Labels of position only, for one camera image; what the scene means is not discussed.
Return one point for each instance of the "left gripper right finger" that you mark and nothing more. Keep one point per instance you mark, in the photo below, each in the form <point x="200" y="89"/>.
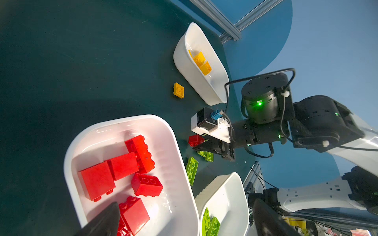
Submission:
<point x="269" y="223"/>

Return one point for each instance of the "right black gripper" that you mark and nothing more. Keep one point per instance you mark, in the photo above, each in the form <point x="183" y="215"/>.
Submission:
<point x="244" y="134"/>

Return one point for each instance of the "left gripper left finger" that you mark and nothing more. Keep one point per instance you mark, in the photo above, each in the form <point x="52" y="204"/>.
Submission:
<point x="104" y="224"/>

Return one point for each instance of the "green brick low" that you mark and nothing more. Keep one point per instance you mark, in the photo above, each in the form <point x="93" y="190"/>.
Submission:
<point x="191" y="169"/>
<point x="202" y="153"/>
<point x="209" y="157"/>

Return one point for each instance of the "red small brick low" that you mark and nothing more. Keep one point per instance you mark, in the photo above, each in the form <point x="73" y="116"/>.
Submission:
<point x="195" y="140"/>

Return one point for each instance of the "green brick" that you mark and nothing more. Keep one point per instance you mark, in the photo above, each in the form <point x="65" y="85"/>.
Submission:
<point x="206" y="222"/>
<point x="215" y="227"/>

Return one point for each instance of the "yellow upturned small brick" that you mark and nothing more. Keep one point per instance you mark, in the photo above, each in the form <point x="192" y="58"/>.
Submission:
<point x="178" y="90"/>

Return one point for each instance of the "red square brick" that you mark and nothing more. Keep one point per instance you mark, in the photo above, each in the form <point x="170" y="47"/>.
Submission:
<point x="146" y="185"/>

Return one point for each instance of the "red long brick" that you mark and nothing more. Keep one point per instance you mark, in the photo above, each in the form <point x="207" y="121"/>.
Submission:
<point x="143" y="156"/>

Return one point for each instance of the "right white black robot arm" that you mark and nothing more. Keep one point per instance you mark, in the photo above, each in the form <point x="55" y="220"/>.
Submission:
<point x="317" y="123"/>

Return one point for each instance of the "white tray front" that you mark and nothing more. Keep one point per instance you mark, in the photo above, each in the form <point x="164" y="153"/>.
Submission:
<point x="226" y="200"/>

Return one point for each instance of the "white tray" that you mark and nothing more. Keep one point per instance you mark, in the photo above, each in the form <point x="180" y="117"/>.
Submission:
<point x="173" y="212"/>
<point x="226" y="200"/>
<point x="210" y="87"/>

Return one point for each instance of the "white tray left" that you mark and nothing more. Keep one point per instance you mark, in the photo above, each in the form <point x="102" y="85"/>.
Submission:
<point x="173" y="212"/>

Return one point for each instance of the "yellow brick pair centre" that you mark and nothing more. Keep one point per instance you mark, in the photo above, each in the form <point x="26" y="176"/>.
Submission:
<point x="205" y="68"/>

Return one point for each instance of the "white tray back right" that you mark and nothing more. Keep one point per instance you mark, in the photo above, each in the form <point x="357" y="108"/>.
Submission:
<point x="210" y="87"/>

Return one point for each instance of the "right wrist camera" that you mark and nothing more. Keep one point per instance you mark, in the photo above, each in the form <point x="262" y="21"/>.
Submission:
<point x="209" y="122"/>

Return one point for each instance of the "aluminium front rail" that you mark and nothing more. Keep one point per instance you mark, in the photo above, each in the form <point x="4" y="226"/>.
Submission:
<point x="253" y="183"/>

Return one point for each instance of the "aluminium frame back bar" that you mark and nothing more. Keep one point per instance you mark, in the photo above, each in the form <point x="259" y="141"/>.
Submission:
<point x="215" y="17"/>

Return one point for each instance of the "aluminium frame right post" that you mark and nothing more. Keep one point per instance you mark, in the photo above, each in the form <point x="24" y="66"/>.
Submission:
<point x="256" y="13"/>

